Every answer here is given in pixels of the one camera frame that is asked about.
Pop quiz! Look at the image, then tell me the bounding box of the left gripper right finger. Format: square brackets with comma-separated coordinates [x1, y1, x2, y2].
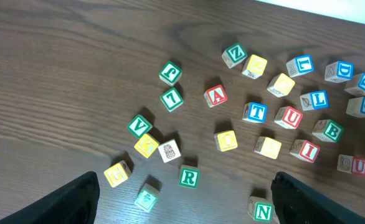
[271, 172, 365, 224]

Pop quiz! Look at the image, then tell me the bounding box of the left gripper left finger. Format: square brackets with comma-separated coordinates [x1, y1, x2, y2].
[0, 171, 100, 224]

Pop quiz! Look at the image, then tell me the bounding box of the green N block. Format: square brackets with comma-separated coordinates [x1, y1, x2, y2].
[248, 196, 274, 223]

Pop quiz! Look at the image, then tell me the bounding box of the red u block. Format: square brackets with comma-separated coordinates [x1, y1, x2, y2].
[337, 154, 365, 177]
[274, 106, 303, 129]

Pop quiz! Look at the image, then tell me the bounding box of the yellow G block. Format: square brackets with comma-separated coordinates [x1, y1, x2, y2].
[103, 160, 131, 188]

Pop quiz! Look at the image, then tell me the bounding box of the red I block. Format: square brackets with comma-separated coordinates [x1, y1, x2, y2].
[290, 139, 320, 163]

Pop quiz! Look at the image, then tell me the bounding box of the yellow block centre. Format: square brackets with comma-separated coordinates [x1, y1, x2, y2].
[254, 136, 282, 159]

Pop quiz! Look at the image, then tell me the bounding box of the green 4 block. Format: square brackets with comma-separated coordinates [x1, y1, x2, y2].
[134, 183, 159, 213]

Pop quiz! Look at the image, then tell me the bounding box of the green B block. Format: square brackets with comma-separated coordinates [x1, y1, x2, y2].
[312, 119, 344, 142]

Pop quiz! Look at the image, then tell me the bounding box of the yellow K block left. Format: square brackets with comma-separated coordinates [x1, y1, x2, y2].
[134, 134, 159, 158]

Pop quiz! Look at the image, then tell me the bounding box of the yellow O block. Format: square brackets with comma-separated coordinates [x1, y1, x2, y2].
[214, 130, 238, 152]

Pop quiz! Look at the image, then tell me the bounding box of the green V block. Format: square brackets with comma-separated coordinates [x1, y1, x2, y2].
[127, 114, 153, 139]

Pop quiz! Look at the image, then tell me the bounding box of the blue T block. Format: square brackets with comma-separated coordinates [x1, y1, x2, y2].
[242, 102, 268, 123]

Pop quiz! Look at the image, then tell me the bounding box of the blue L block middle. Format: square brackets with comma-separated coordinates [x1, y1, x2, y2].
[300, 90, 329, 111]

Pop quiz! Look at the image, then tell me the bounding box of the blue l block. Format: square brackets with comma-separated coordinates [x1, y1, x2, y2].
[300, 90, 329, 111]
[287, 55, 315, 78]

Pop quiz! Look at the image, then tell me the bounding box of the plain pineapple block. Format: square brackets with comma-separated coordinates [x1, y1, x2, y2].
[158, 139, 181, 163]

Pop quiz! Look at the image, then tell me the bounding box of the green R block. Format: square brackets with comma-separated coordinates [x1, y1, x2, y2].
[179, 165, 201, 189]

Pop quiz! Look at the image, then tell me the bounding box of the blue 5 block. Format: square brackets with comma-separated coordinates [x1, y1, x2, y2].
[346, 96, 365, 118]

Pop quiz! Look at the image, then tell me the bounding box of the yellow Q block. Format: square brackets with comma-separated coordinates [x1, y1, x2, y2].
[267, 73, 295, 98]

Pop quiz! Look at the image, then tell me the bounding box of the red A block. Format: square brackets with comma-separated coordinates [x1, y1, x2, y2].
[204, 85, 228, 108]

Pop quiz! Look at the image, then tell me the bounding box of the blue L block top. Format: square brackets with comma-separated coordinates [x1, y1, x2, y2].
[287, 55, 315, 78]

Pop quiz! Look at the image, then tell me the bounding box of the blue D block right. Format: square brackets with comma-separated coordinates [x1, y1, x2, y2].
[344, 73, 365, 97]

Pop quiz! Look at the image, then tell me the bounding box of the blue d block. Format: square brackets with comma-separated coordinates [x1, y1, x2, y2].
[344, 73, 365, 97]
[325, 61, 354, 83]

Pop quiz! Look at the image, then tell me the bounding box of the blue D block left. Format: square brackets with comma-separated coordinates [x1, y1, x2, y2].
[325, 61, 354, 83]

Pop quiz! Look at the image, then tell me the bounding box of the green 7 block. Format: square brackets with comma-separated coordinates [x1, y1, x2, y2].
[160, 88, 184, 112]

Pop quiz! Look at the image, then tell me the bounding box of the yellow block top row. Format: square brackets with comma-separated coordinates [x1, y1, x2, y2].
[242, 55, 267, 79]

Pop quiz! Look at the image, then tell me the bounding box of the green Z block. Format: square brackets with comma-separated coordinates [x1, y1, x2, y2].
[222, 42, 247, 68]

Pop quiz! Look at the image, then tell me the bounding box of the green J block left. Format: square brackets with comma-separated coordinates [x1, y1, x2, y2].
[159, 61, 183, 86]

